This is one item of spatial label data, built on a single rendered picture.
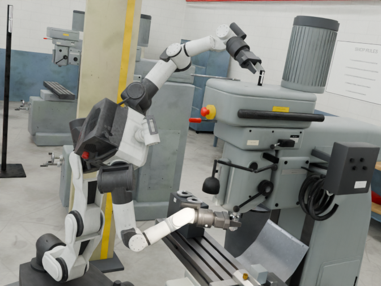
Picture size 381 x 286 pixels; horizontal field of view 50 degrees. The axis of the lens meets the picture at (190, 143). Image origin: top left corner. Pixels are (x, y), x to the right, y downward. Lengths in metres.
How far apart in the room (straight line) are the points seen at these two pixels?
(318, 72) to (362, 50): 5.02
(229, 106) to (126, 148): 0.50
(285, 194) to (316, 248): 0.36
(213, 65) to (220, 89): 7.45
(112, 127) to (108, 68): 1.55
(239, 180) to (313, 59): 0.62
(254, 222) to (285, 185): 2.00
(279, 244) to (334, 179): 0.62
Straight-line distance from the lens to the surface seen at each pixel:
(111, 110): 1.84
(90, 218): 2.25
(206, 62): 9.07
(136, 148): 1.85
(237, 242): 4.02
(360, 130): 2.20
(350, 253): 2.37
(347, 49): 7.09
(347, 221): 2.24
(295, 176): 1.95
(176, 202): 2.35
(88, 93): 3.30
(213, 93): 1.72
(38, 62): 10.59
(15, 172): 5.87
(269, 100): 1.71
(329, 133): 2.03
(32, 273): 2.72
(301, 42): 1.90
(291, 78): 1.91
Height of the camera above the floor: 2.04
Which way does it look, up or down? 14 degrees down
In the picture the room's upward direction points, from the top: 9 degrees clockwise
